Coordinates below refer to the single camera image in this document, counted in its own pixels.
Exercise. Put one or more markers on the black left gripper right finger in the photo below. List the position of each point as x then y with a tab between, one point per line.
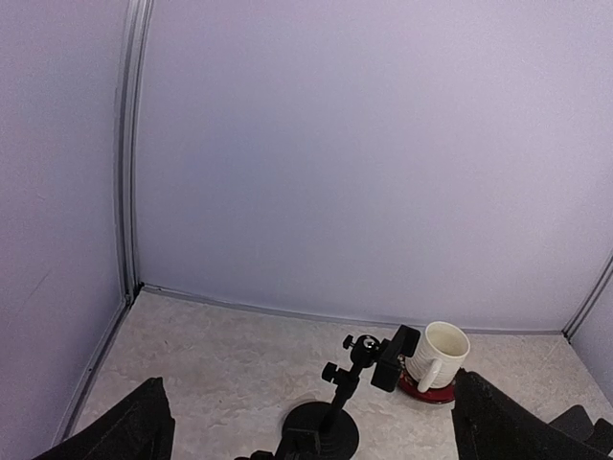
488	424

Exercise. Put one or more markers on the red round coaster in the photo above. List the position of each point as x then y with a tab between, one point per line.
432	396

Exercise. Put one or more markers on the tall black clamp phone stand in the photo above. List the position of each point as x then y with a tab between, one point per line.
339	434

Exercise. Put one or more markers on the white ceramic mug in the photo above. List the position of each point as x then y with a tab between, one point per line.
440	353

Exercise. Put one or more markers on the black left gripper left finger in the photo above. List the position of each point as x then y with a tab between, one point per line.
139	426

